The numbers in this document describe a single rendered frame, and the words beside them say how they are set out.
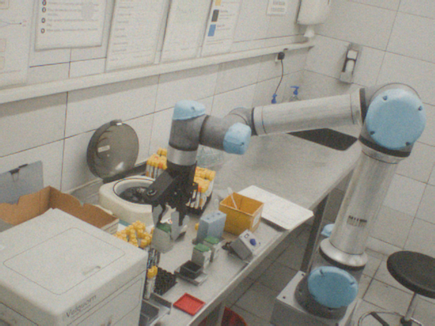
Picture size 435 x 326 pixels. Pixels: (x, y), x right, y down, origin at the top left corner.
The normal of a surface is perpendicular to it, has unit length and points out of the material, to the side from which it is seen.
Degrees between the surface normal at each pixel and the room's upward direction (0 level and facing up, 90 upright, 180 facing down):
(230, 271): 0
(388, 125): 81
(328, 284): 96
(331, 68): 90
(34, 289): 0
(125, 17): 94
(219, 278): 0
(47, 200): 89
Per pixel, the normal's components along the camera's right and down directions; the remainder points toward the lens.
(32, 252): 0.18, -0.91
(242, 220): -0.40, 0.28
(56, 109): 0.87, 0.33
